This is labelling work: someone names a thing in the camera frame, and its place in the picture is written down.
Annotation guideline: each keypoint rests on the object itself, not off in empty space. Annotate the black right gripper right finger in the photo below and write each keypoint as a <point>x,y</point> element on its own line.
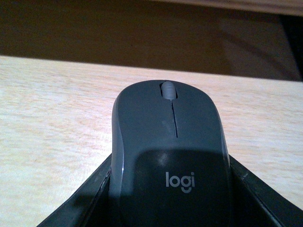
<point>256,204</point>

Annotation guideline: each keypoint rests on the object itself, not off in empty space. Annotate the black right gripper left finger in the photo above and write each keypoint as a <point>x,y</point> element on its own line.
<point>88,206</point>

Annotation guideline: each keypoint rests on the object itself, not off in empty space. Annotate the grey Logitech wireless mouse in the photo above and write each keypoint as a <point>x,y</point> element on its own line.
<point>170,166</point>

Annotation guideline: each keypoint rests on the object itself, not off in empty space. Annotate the wooden keyboard tray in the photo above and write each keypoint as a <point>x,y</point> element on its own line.
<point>55,129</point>

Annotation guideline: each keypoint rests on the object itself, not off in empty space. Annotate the wooden desk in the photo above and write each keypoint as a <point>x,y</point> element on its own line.
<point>229,38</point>

